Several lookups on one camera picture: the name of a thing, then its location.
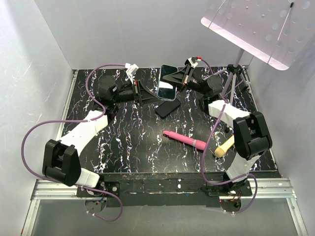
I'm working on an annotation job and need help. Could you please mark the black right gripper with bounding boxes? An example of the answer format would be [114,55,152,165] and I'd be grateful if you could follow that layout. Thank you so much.
[160,64,207,97]

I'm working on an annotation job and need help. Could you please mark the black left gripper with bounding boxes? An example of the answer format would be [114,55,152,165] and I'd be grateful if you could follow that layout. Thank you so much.
[112,80,161,106]

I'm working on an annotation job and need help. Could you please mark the phone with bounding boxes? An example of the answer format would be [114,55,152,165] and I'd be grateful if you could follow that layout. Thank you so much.
[157,64,178,101]

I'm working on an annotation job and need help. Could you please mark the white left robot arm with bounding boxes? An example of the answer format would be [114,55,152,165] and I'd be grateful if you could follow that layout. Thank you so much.
[42,76,158,197]

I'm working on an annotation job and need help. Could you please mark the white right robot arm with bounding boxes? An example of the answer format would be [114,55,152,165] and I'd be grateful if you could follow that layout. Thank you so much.
[160,65,272,196]

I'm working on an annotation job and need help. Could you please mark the black smartphone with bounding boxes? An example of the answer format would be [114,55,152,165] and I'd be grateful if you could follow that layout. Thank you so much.
[155,99,181,118]

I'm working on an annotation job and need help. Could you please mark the pink toy microphone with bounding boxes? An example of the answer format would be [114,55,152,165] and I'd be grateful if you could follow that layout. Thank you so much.
[163,130,206,151]

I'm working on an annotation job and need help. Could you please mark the cream wooden toy microphone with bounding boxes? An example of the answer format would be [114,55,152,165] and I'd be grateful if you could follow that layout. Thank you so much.
[214,135,235,158]

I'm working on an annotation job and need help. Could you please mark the lilac music stand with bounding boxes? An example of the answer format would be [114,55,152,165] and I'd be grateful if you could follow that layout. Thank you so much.
[196,0,315,104]

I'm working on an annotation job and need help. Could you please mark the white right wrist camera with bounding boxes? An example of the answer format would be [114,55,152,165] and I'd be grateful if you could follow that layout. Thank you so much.
[185,57,202,68]

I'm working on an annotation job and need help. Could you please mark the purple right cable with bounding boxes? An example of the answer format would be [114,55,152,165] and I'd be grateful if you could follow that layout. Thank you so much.
[199,58,258,214]

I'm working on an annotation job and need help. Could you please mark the purple cable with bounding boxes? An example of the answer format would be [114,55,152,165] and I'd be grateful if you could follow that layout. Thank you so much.
[199,58,258,214]
[21,62,138,222]

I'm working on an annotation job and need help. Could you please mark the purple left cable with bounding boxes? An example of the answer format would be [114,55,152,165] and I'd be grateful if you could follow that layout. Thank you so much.
[21,62,138,222]

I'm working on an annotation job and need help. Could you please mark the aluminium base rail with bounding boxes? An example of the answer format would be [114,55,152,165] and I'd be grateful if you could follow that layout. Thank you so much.
[21,178,308,236]

